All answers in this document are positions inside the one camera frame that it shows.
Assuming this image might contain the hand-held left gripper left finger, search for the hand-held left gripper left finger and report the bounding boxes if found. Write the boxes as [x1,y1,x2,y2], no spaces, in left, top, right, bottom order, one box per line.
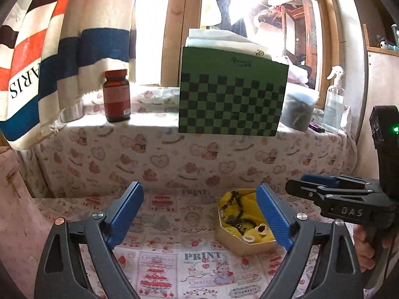
[34,181,145,299]

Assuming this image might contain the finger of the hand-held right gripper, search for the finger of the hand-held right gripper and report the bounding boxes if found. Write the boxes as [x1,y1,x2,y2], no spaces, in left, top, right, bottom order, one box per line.
[285,174,382,208]

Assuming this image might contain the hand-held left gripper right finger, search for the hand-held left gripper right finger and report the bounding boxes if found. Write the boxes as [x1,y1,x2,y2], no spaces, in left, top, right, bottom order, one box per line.
[256,183,365,299]

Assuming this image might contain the dark beaded necklace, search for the dark beaded necklace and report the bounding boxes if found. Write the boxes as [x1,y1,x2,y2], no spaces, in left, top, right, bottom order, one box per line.
[222,191,269,233]

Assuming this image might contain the hexagonal jewelry box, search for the hexagonal jewelry box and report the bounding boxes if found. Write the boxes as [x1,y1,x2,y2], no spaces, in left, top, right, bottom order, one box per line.
[216,189,281,257]

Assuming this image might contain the person's right hand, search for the person's right hand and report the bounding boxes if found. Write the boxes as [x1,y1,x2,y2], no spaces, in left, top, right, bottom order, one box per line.
[353,224,394,273]

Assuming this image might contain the yellow cloth lining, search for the yellow cloth lining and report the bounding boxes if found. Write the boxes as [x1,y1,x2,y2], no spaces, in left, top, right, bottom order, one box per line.
[218,189,276,243]

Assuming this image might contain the printed tablecloth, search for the printed tablecloth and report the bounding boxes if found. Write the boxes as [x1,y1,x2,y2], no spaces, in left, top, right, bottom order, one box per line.
[19,85,359,299]

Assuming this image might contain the grey lidded container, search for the grey lidded container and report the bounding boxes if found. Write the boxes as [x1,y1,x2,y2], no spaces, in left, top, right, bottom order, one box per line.
[281,82,320,132]

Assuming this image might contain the clear spray bottle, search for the clear spray bottle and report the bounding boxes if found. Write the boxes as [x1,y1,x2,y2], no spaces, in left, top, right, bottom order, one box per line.
[322,65,347,133]

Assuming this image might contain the silver metal can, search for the silver metal can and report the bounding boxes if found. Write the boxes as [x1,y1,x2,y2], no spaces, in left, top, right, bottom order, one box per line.
[59,100,85,123]

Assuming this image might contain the brown pill bottle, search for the brown pill bottle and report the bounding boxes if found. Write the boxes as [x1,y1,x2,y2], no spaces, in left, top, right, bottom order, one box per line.
[103,69,131,123]

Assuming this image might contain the green checkered box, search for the green checkered box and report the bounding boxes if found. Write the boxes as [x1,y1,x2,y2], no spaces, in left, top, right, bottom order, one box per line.
[178,46,289,138]

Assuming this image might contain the striped towel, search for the striped towel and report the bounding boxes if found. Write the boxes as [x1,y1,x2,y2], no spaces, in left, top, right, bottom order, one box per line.
[0,0,138,151]

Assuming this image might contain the wooden window frame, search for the wooden window frame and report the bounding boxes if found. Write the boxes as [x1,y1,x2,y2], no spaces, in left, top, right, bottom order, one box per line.
[160,0,342,108]

